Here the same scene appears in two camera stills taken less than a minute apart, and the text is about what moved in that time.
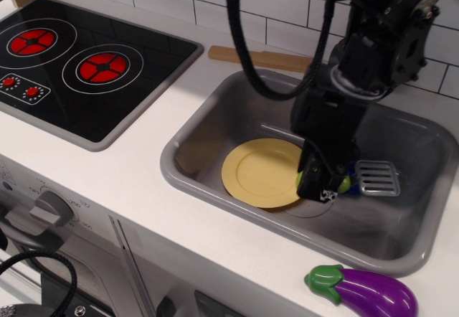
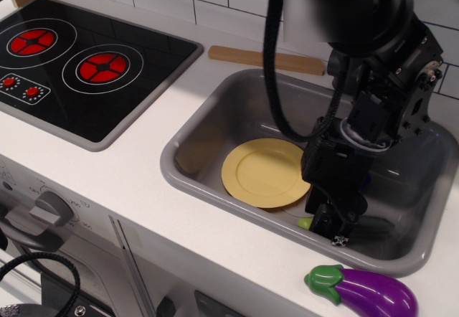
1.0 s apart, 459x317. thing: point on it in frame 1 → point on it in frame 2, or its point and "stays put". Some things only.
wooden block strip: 266,59 stays put
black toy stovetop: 94,79 stays put
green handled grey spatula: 376,178 → 305,222
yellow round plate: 262,173 stays put
